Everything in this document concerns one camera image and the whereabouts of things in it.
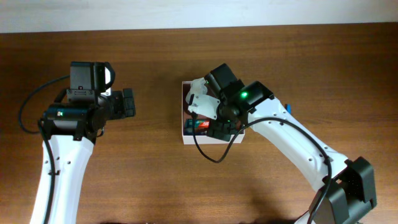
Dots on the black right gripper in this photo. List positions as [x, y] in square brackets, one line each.
[218, 132]

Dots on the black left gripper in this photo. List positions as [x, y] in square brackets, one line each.
[127, 102]

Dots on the toothpaste tube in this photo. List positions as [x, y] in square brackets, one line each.
[198, 123]

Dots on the clear pump soap bottle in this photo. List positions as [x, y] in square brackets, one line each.
[197, 89]

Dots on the blue disposable razor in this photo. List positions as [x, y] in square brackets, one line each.
[288, 108]

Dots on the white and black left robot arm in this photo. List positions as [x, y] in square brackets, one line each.
[69, 129]

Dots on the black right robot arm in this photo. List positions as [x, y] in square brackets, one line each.
[345, 189]

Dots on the white cardboard box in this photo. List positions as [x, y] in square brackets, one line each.
[192, 136]

